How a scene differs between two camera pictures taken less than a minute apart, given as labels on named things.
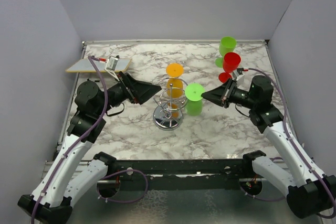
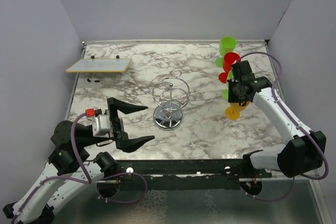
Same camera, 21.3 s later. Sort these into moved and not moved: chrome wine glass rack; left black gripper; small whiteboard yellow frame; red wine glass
Moved: left black gripper
Not moved: small whiteboard yellow frame; chrome wine glass rack; red wine glass
